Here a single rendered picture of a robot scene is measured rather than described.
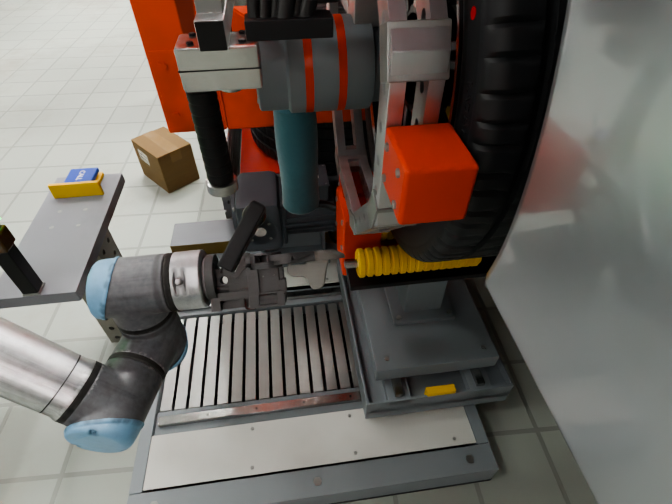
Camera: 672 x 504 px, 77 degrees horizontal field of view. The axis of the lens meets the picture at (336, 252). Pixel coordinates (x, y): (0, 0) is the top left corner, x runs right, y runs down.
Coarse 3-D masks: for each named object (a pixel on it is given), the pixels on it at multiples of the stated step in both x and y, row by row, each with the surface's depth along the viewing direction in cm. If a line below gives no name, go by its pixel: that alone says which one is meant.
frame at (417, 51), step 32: (384, 0) 42; (416, 0) 45; (384, 32) 42; (416, 32) 41; (448, 32) 42; (384, 64) 43; (416, 64) 42; (448, 64) 43; (384, 96) 46; (416, 96) 48; (352, 128) 95; (384, 128) 47; (352, 160) 90; (352, 192) 82; (384, 192) 53; (352, 224) 77; (384, 224) 57
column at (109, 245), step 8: (104, 240) 109; (112, 240) 114; (104, 248) 109; (112, 248) 114; (104, 256) 109; (112, 256) 113; (120, 256) 118; (104, 320) 123; (112, 320) 123; (104, 328) 125; (112, 328) 131; (112, 336) 128; (120, 336) 129
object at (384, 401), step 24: (360, 312) 120; (360, 336) 114; (360, 360) 109; (360, 384) 106; (384, 384) 102; (408, 384) 104; (432, 384) 104; (456, 384) 104; (480, 384) 101; (504, 384) 104; (384, 408) 101; (408, 408) 103; (432, 408) 105
